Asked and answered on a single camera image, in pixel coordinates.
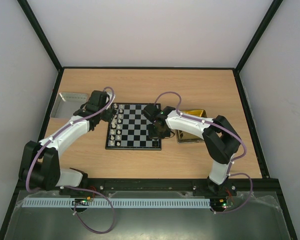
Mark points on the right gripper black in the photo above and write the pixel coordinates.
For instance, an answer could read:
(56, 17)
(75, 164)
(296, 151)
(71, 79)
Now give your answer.
(157, 132)

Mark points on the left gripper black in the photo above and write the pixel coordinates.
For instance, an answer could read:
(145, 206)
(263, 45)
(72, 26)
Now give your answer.
(109, 115)

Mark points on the gold tin box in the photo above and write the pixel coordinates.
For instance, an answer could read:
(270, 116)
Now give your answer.
(188, 131)

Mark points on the black silver chess board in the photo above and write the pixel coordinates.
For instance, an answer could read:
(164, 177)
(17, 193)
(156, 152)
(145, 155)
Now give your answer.
(131, 125)

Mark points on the silver tin lid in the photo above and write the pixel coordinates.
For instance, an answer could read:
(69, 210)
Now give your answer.
(66, 103)

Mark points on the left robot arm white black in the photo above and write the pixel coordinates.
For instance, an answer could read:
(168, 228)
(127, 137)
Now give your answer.
(40, 164)

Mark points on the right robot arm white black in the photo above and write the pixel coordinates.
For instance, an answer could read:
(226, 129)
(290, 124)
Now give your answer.
(221, 140)

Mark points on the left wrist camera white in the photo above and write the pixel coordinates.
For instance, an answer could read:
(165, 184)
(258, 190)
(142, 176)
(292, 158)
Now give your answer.
(111, 97)

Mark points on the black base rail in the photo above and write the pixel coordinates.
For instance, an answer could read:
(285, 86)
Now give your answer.
(198, 187)

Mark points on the white slotted cable duct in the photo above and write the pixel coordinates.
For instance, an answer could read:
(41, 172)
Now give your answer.
(118, 203)

